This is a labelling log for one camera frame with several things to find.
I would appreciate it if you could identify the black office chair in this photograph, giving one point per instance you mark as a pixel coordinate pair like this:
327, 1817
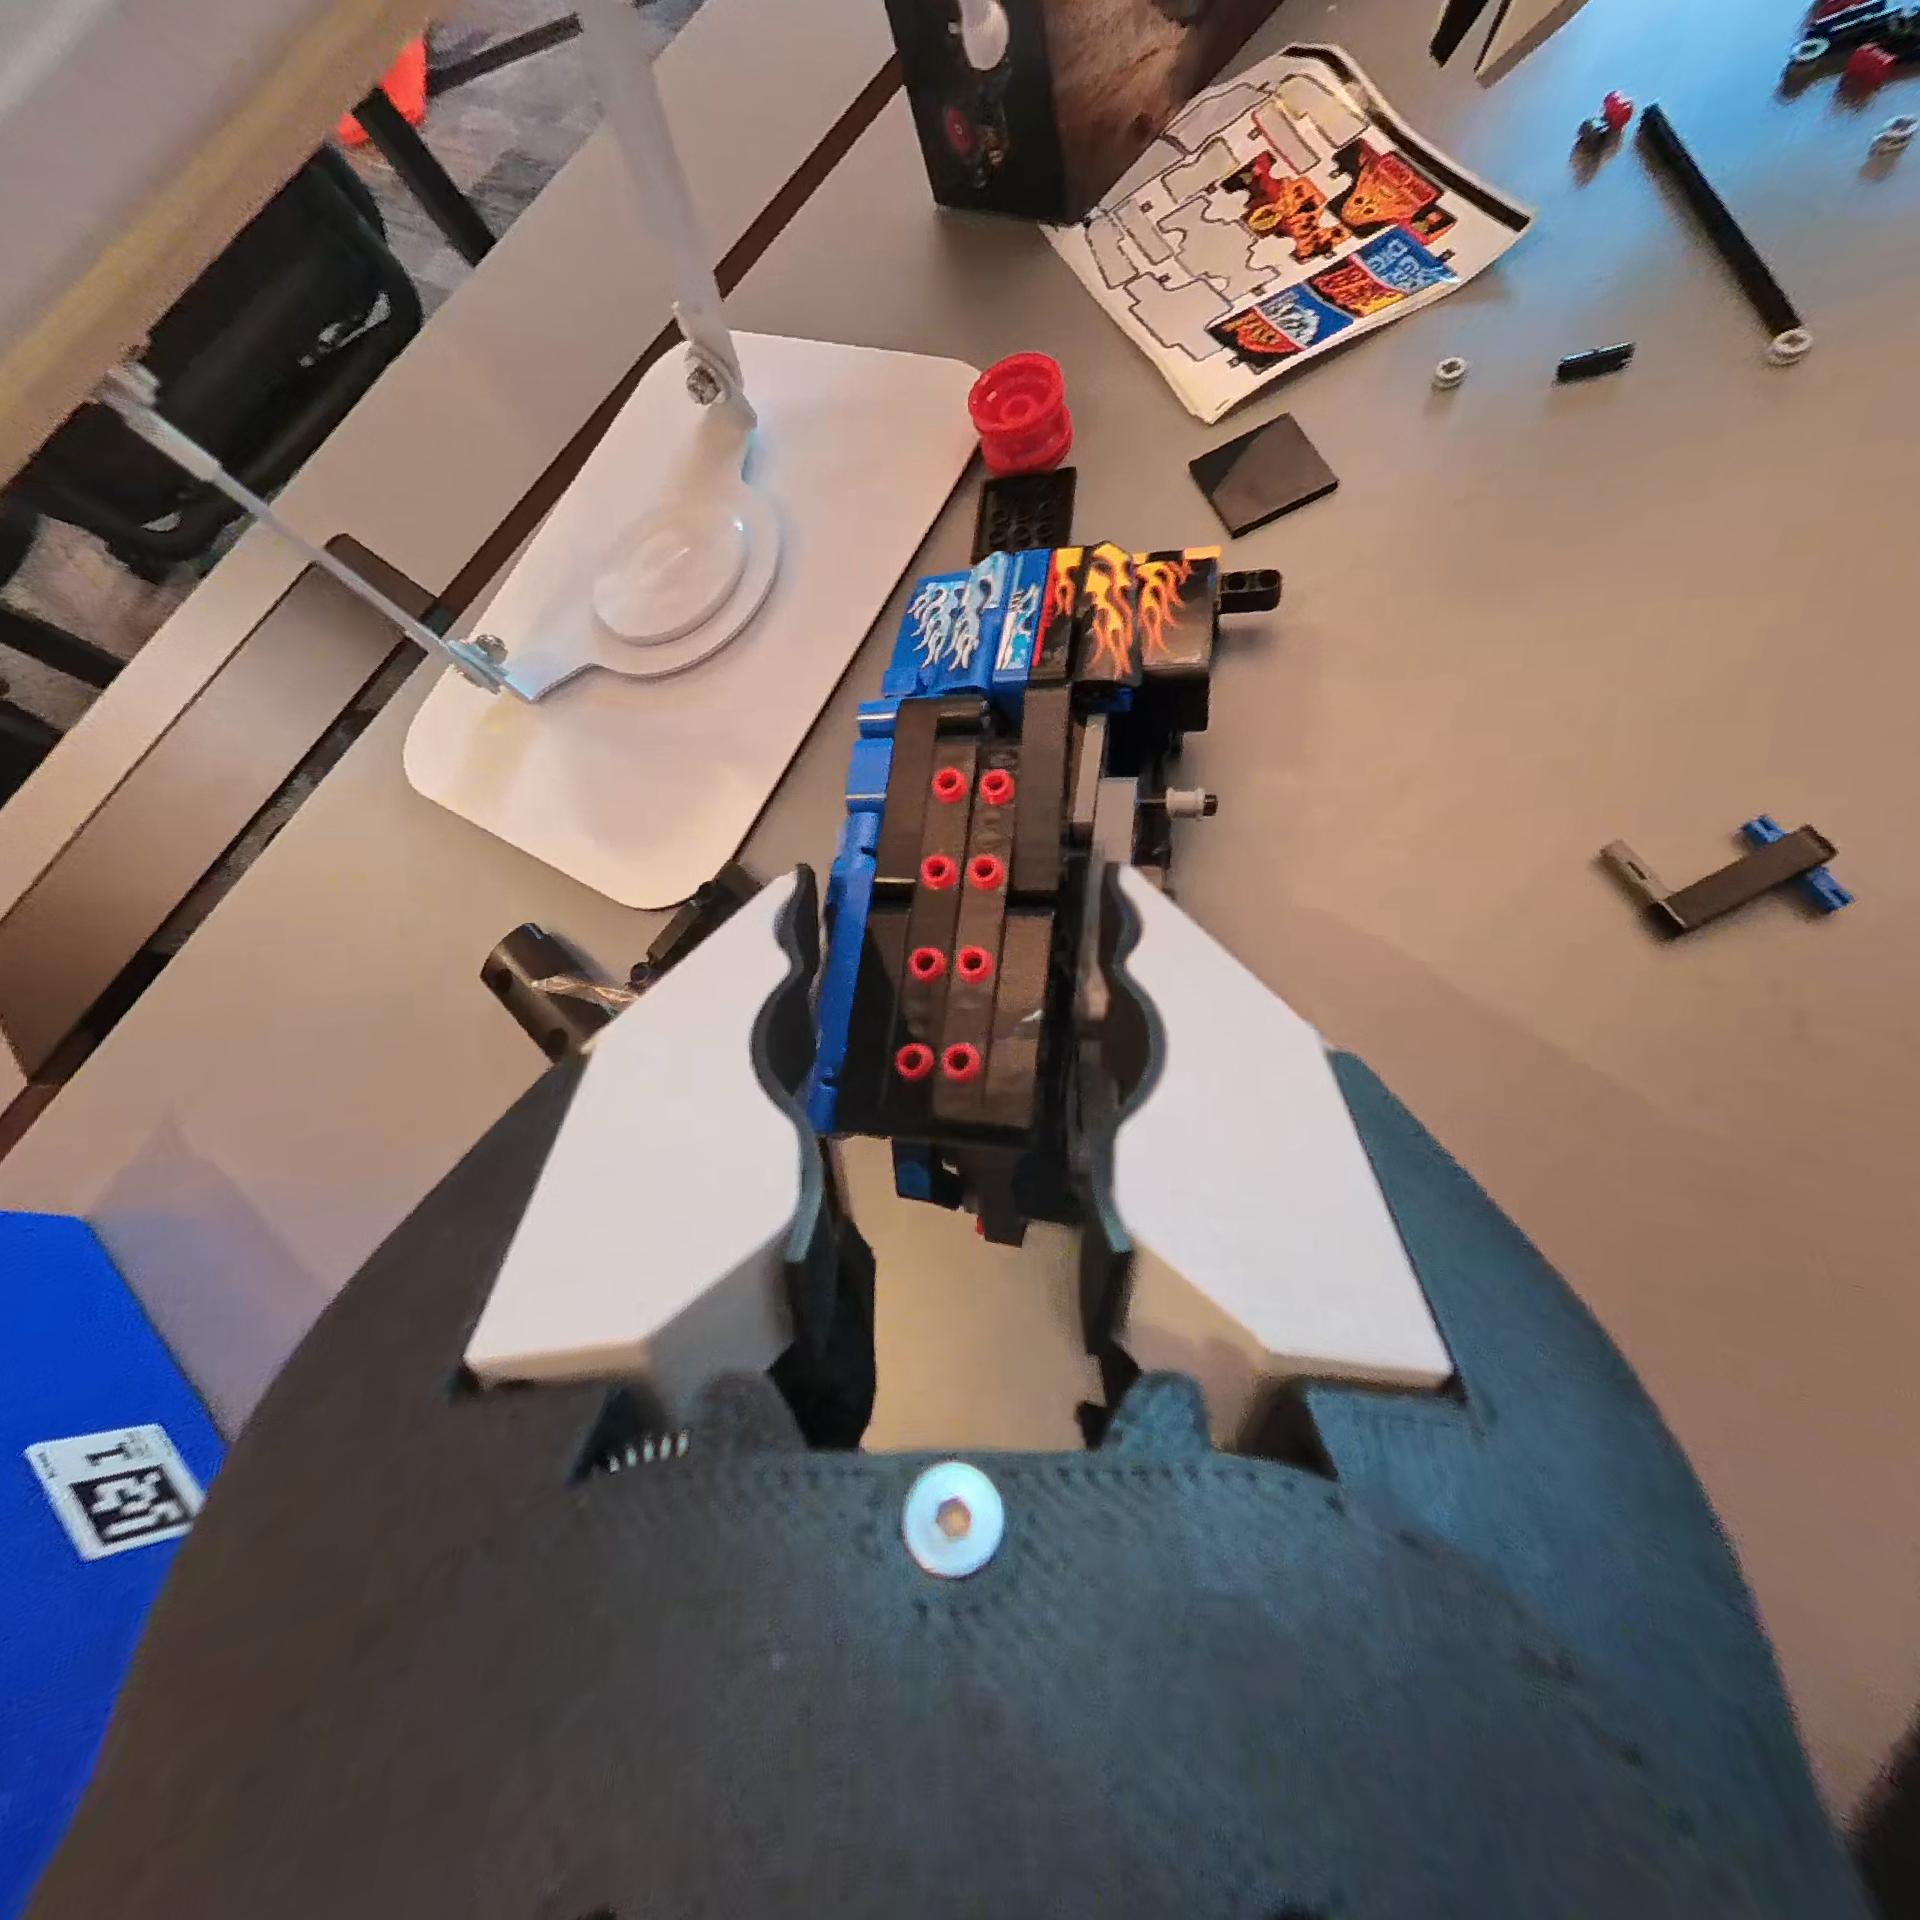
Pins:
271, 330

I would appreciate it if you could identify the black cylindrical piece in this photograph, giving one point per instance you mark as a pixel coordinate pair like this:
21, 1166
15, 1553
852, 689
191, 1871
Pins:
541, 983

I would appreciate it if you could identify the brick-built toy truck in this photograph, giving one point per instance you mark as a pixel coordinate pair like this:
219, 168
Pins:
975, 902

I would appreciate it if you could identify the sticker sheet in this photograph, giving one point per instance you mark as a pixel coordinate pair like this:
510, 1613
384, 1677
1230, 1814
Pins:
1289, 225

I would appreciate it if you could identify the short black beam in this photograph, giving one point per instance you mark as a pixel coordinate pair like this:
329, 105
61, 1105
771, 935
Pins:
1724, 885

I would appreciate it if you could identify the monster truck toy set box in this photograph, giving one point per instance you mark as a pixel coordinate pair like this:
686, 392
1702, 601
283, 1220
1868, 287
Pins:
1110, 105

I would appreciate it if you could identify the blue plastic bin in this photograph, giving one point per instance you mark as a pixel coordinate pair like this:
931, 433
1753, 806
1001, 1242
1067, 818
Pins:
76, 1350

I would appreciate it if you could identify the scattered small brick pieces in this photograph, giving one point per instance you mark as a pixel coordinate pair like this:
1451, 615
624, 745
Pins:
1861, 61

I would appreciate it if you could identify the black five-hole beam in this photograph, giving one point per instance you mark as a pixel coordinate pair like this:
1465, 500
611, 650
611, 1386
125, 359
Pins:
1595, 362

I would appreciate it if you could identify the red wheel hub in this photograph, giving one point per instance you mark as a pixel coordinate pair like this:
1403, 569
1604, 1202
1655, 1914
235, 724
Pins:
1020, 413

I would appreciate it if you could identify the adjacent pale desk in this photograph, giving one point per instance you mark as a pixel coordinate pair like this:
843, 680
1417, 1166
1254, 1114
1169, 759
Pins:
224, 705

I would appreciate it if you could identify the orange traffic cone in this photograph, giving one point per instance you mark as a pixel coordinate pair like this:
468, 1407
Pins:
395, 84

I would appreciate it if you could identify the black studded plate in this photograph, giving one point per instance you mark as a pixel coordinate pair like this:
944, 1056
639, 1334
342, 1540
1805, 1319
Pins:
1027, 518

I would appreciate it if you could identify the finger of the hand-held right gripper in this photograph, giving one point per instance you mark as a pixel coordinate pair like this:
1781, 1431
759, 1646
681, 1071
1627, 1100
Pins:
1523, 23
1454, 31

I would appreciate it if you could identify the black square tile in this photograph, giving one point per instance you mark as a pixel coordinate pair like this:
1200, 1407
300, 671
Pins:
1262, 474

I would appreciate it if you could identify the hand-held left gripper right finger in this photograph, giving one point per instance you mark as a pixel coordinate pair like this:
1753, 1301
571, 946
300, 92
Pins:
1276, 1201

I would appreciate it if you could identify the long black axle rod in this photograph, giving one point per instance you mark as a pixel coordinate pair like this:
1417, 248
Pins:
1718, 225

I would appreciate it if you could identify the white wooden book stand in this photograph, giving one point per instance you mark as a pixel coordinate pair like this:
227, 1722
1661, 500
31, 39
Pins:
675, 750

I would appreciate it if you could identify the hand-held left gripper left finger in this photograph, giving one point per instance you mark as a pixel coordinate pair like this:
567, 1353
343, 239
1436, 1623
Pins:
646, 1154

